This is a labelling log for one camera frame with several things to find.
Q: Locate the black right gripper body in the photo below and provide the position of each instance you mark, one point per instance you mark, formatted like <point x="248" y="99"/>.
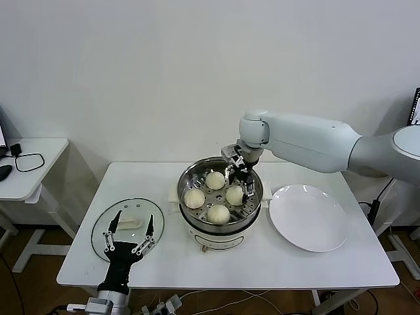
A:
<point x="243" y="174"/>

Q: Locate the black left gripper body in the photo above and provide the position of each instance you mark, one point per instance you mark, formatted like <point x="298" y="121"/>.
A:
<point x="121" y="259"/>

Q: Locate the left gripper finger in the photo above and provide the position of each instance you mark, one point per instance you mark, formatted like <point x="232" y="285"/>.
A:
<point x="150" y="229"/>
<point x="113" y="226"/>

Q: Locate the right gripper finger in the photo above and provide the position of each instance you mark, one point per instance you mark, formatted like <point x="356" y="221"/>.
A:
<point x="229" y="177"/>
<point x="248" y="192"/>

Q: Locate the round glass lid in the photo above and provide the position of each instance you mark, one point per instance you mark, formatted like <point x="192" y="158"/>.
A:
<point x="101" y="229"/>

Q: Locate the white steamed baozi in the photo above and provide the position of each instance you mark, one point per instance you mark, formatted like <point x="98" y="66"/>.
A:
<point x="215" y="180"/>
<point x="234" y="196"/>
<point x="218" y="214"/>
<point x="194" y="199"/>

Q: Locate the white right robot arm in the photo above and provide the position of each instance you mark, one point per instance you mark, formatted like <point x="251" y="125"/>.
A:
<point x="311" y="144"/>

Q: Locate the stainless steel steamer basket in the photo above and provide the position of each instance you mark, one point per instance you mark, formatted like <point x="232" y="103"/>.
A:
<point x="187" y="177"/>

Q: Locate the white work table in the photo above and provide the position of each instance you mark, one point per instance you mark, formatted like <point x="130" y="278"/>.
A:
<point x="164" y="269"/>

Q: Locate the white electric cooker base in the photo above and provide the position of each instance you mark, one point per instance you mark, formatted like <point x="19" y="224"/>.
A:
<point x="216" y="241"/>

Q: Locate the white round plate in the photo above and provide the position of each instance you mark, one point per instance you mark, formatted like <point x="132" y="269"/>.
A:
<point x="305" y="220"/>

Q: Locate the white floor power strip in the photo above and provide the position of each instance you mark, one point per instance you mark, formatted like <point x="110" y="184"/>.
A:
<point x="172" y="303"/>

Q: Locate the white side table with mouse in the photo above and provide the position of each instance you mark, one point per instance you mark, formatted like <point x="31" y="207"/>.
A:
<point x="39" y="157"/>

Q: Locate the black computer mouse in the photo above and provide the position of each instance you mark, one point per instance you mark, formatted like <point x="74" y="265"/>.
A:
<point x="5" y="171"/>

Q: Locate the small black adapter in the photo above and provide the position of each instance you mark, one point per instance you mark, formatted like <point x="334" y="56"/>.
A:
<point x="15" y="149"/>

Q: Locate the black hanging power strip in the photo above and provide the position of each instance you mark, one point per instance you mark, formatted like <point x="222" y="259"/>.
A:
<point x="374" y="211"/>

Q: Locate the dark computer monitor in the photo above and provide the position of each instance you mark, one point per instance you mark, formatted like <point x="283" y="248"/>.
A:
<point x="2" y="138"/>

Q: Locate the open dark laptop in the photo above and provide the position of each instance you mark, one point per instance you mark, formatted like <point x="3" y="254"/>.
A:
<point x="416" y="108"/>

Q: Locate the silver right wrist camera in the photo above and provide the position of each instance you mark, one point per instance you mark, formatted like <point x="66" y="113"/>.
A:
<point x="229" y="151"/>

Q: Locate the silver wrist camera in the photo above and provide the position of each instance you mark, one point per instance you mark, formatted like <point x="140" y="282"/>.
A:
<point x="229" y="151"/>
<point x="96" y="305"/>

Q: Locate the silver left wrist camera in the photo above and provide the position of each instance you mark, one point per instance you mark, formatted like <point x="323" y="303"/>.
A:
<point x="96" y="305"/>

